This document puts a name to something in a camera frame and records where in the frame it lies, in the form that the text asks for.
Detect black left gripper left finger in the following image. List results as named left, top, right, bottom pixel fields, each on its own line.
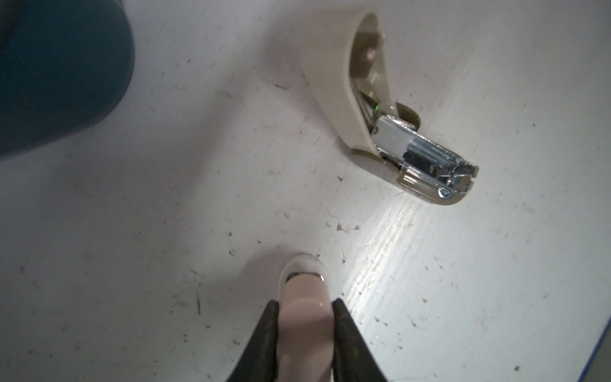
left=226, top=300, right=279, bottom=382

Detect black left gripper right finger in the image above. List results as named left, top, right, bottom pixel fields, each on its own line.
left=332, top=299, right=388, bottom=382

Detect teal plastic tray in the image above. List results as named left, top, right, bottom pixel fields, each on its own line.
left=1, top=1, right=135, bottom=158

